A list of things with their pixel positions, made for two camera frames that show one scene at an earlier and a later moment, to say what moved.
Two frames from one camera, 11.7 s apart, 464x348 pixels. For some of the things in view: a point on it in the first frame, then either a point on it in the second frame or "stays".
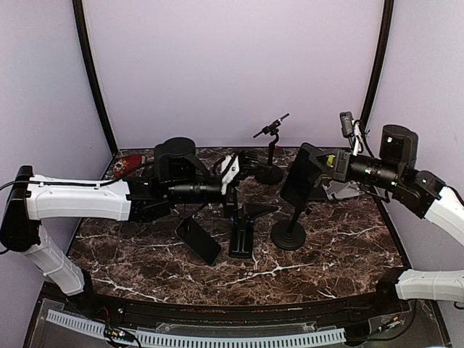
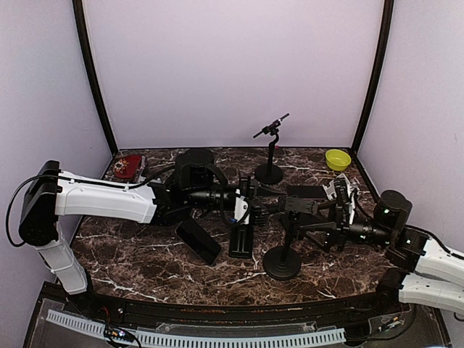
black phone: [196, 233] stays
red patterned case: [127, 165] stays
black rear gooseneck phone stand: [272, 173] stays
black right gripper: [342, 162] → [336, 232]
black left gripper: [241, 159] → [255, 210]
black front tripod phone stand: [288, 234] → [284, 262]
